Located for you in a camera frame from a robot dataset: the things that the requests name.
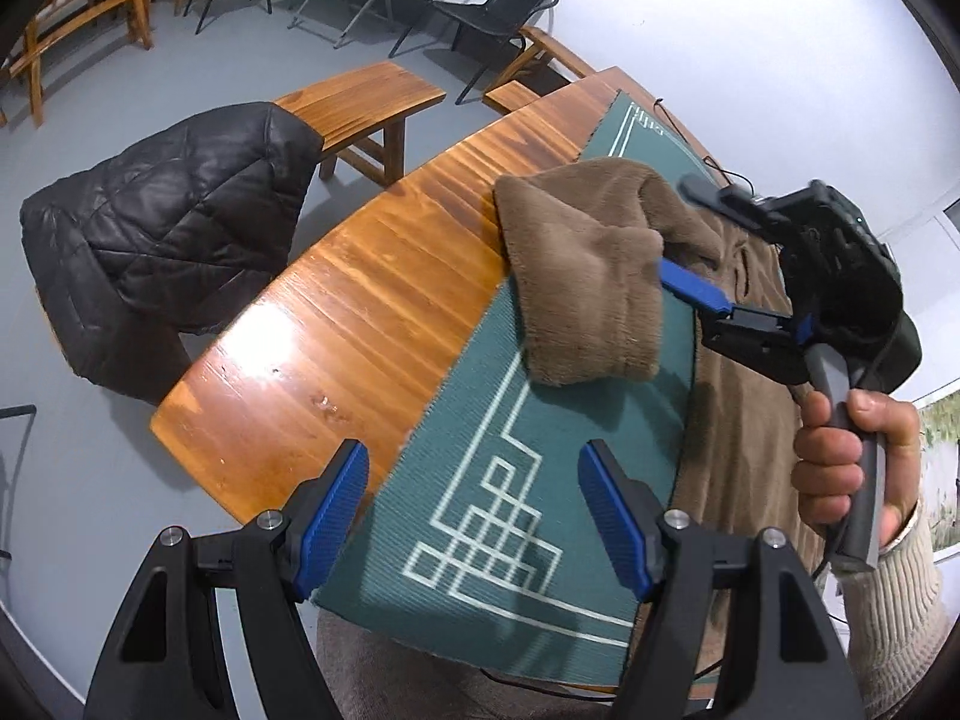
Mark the black quilted jacket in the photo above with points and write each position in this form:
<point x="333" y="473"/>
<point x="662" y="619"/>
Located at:
<point x="165" y="232"/>

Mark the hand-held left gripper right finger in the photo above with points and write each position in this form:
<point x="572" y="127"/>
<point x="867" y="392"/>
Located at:
<point x="611" y="517"/>

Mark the wooden armchair behind table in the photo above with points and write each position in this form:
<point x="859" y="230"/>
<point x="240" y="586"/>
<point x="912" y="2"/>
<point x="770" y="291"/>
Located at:
<point x="525" y="86"/>

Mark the person's right forearm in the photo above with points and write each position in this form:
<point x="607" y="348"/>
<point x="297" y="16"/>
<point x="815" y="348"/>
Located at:
<point x="900" y="615"/>

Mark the wooden bench with backrest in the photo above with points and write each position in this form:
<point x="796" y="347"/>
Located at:
<point x="82" y="7"/>

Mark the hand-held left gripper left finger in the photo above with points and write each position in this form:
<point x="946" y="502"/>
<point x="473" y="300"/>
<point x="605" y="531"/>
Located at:
<point x="334" y="517"/>

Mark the green patterned table mat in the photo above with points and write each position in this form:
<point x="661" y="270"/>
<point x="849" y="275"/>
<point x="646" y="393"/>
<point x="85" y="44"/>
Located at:
<point x="525" y="480"/>

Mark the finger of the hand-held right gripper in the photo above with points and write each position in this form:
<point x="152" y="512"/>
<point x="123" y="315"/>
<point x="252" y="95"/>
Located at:
<point x="694" y="291"/>
<point x="731" y="206"/>

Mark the person's right hand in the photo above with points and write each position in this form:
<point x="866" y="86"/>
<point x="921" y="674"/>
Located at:
<point x="829" y="465"/>

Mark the brown fleece sweater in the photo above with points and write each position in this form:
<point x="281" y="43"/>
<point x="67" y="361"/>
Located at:
<point x="585" y="277"/>

